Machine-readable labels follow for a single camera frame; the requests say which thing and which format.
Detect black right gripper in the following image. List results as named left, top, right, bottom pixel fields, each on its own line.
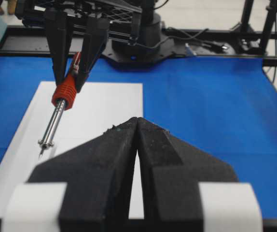
left=15, top=0, right=142, bottom=93

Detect black tripod stand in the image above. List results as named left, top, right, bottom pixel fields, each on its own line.
left=230, top=0, right=277, bottom=55

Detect black table frame rail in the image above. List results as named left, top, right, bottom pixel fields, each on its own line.
left=0, top=26, right=277, bottom=67

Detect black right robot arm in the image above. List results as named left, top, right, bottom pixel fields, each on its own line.
left=15, top=0, right=160, bottom=92

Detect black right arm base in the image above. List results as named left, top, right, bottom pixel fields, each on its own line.
left=102, top=12, right=196, bottom=69

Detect large white base board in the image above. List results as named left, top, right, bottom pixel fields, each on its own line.
left=0, top=81, right=143, bottom=218

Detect red handled soldering iron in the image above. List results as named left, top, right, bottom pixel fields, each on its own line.
left=38, top=52, right=81, bottom=158

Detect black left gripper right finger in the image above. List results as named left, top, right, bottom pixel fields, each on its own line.
left=137, top=118, right=238, bottom=232

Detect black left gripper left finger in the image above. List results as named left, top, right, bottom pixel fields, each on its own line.
left=28, top=117, right=138, bottom=232

